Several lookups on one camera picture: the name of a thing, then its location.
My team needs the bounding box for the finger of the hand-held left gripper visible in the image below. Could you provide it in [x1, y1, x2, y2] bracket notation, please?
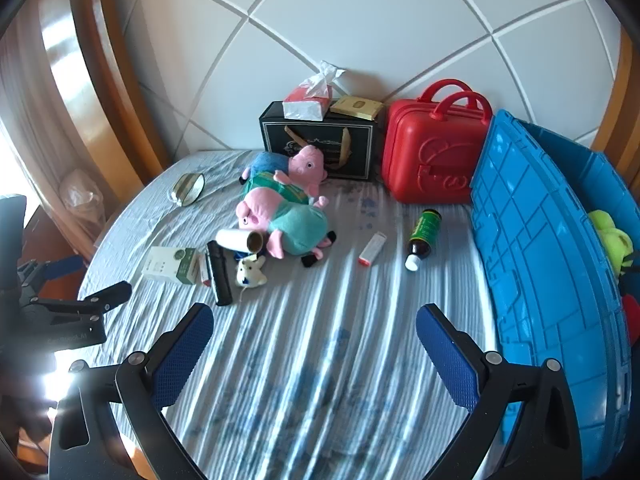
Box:
[30, 281, 133, 318]
[17, 255, 86, 291]

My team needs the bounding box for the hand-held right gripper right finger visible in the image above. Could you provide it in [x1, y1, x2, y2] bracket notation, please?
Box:
[415, 303, 586, 480]

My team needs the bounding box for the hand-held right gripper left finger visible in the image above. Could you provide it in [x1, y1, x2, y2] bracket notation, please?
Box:
[47, 302, 216, 480]

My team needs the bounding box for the white lint roller refill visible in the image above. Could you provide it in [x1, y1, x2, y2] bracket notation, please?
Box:
[216, 227, 266, 253]

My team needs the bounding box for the brown bottle green label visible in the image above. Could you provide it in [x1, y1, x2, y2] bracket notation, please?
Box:
[404, 209, 443, 272]

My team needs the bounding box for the slim white medicine box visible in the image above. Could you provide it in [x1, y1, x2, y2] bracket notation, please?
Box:
[357, 231, 388, 266]

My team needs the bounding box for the blue plastic storage crate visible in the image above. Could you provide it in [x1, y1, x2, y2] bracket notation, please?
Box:
[470, 109, 640, 480]

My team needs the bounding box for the white green medicine box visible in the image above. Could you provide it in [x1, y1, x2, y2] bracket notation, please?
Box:
[141, 246, 201, 286]

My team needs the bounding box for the clear plastic bag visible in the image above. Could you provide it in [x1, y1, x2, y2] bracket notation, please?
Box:
[59, 169, 108, 226]

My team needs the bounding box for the black rectangular case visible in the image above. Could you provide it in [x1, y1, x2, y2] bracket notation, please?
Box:
[206, 240, 235, 307]

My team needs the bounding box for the small white plush toy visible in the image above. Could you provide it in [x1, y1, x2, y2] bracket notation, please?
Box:
[235, 254, 267, 291]

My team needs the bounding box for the oval hand mirror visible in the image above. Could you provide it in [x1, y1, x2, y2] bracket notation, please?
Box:
[168, 172, 206, 207]

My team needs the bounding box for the beige curtain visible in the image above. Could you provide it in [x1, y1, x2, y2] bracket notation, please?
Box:
[0, 10, 66, 201]

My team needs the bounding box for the pink pig plush teal dress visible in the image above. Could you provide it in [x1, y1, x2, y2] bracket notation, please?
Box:
[236, 172, 338, 267]

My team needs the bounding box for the green frog plush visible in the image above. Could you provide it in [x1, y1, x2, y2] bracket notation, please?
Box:
[587, 209, 635, 276]

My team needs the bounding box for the red plastic suitcase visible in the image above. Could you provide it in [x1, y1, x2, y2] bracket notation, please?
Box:
[381, 79, 493, 204]

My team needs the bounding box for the pink pig plush blue shirt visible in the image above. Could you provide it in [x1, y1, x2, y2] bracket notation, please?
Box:
[241, 145, 331, 198]

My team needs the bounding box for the black gift box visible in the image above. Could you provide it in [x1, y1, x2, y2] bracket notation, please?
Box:
[258, 101, 386, 182]

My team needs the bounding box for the gold flat box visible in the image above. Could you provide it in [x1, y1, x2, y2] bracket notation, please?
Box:
[330, 95, 385, 122]

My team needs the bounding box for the red white tissue pack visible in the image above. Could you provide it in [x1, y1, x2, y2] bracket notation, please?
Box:
[282, 60, 346, 122]

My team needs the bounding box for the white padded headboard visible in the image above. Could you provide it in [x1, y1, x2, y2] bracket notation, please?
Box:
[115, 0, 626, 161]

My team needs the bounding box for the wooden headboard frame post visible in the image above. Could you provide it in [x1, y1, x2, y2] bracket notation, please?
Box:
[30, 0, 171, 261]
[590, 25, 640, 191]

